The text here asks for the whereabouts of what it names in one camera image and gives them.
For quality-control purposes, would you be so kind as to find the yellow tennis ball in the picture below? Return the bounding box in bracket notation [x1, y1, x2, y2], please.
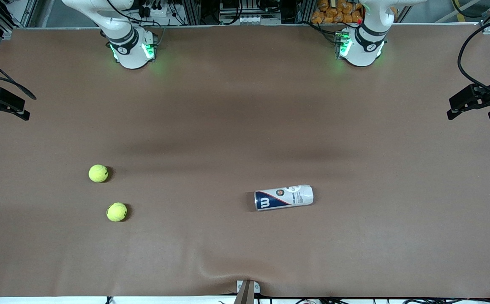
[106, 202, 128, 223]
[88, 164, 109, 183]

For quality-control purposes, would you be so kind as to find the Wilson tennis ball can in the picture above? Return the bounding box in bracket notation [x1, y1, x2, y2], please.
[254, 184, 314, 212]

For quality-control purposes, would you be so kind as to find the pile of orange objects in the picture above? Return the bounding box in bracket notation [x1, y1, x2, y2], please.
[311, 0, 365, 24]

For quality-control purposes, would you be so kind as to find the white power strip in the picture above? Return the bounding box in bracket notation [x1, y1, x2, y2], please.
[137, 2, 172, 18]

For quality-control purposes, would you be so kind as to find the brown table mat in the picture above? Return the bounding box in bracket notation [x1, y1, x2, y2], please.
[0, 23, 490, 298]

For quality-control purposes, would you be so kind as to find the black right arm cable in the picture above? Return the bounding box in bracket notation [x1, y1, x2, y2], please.
[0, 50, 38, 101]

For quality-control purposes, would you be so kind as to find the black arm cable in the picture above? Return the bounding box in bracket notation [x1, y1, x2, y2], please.
[457, 17, 490, 98]
[0, 50, 38, 101]

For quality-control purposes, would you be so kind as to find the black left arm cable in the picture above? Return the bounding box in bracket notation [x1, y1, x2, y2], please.
[457, 17, 490, 98]

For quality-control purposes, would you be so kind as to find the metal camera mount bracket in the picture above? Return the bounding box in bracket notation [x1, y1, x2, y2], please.
[236, 280, 261, 304]

